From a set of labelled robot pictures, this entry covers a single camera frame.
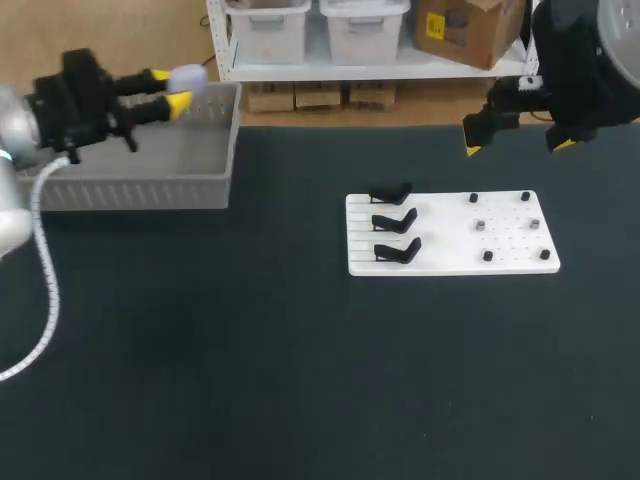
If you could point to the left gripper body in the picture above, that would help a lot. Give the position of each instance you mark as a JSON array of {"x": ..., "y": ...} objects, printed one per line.
[{"x": 75, "y": 105}]

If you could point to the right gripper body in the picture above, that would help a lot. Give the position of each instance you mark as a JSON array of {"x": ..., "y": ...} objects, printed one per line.
[{"x": 570, "y": 60}]

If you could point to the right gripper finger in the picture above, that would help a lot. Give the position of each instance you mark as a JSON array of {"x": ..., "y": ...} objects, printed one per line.
[
  {"x": 492, "y": 122},
  {"x": 565, "y": 135}
]

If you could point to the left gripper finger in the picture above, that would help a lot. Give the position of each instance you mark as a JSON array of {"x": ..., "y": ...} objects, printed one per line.
[
  {"x": 150, "y": 111},
  {"x": 140, "y": 82}
]

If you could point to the pale lilac earbud case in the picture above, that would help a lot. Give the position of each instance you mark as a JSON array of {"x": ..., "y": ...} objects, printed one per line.
[{"x": 190, "y": 79}]

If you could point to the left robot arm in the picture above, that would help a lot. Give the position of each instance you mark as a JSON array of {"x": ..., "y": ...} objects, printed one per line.
[{"x": 12, "y": 125}]

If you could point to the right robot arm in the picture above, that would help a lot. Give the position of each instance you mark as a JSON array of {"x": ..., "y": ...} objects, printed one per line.
[{"x": 622, "y": 30}]

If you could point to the large brown cardboard box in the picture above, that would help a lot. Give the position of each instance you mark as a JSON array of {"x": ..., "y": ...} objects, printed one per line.
[{"x": 470, "y": 30}]

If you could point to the white plate with black stands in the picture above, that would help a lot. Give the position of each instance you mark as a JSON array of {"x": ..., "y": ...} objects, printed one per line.
[{"x": 450, "y": 235}]

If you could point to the small brown cardboard box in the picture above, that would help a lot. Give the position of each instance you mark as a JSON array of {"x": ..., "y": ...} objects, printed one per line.
[
  {"x": 318, "y": 96},
  {"x": 270, "y": 97},
  {"x": 372, "y": 96}
]

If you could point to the grey slotted basket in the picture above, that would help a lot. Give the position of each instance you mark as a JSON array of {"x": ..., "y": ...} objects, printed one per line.
[{"x": 150, "y": 175}]

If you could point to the white plastic storage bin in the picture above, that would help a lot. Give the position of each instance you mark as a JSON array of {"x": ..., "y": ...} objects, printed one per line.
[
  {"x": 362, "y": 35},
  {"x": 270, "y": 35}
]

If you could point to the white metal shelf rack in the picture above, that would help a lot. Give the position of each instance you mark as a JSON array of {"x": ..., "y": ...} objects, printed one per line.
[{"x": 350, "y": 72}]

